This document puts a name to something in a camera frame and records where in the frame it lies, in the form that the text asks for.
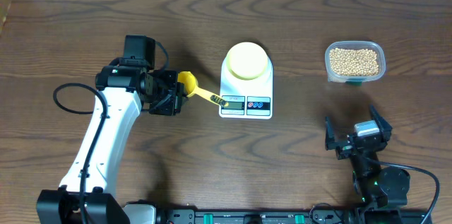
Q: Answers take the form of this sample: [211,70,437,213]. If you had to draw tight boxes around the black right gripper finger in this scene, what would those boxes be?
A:
[369,105,393,141]
[325,117,336,150]

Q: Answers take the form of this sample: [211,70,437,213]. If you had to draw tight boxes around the yellow measuring scoop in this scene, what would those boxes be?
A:
[177,71,229,107]

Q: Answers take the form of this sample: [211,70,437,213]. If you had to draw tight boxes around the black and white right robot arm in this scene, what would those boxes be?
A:
[325,107,410,209]

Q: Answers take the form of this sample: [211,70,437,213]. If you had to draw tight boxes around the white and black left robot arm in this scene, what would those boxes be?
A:
[36,65,184,223]

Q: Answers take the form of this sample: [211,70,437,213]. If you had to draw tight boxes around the white digital kitchen scale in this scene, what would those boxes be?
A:
[218,55,273,119]

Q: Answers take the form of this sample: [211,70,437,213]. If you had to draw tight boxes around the yellow bowl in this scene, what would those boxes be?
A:
[225,42,268,81]

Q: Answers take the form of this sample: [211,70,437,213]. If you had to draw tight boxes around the soybeans in container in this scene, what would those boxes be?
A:
[329,47,379,76]

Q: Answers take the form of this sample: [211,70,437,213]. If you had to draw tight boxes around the clear plastic container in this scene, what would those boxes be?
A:
[325,41,386,85]

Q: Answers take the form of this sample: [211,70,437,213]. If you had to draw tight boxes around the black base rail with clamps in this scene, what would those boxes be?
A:
[155,208,432,224]

